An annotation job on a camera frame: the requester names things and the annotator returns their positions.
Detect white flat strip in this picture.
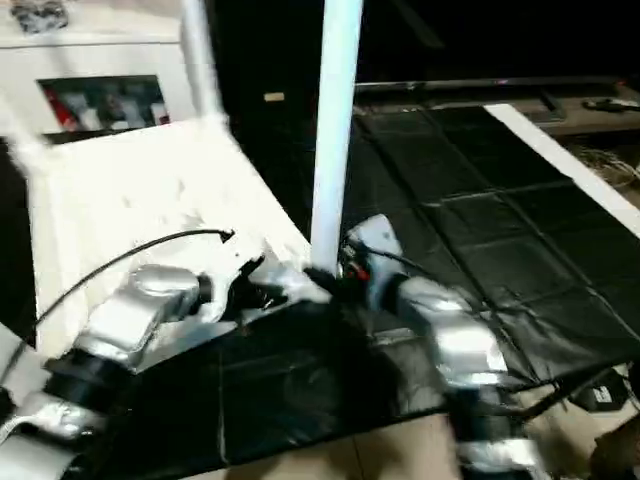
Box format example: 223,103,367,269
485,103,640,241

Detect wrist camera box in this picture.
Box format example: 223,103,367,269
205,245,276,321
340,215,401,291

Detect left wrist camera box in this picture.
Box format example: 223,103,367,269
205,245,276,321

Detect white plastic table top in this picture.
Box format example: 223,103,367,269
0,115,336,401

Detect thin tangled floor wires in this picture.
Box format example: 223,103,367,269
575,145,640,191

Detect white glass-door cabinet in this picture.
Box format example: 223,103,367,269
0,0,196,141

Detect red bottle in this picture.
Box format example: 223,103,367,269
45,95,76,133

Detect dark long rail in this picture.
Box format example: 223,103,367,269
355,78,640,96

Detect black work mat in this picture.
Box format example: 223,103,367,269
0,100,640,471

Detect white plastic table leg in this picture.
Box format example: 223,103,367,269
180,0,229,126
310,0,364,276
0,320,31,386
0,100,31,166

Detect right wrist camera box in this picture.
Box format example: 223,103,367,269
340,215,401,291

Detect grey crumpled object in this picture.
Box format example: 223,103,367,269
10,0,69,31

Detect black floor power adapter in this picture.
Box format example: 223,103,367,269
575,375,626,411

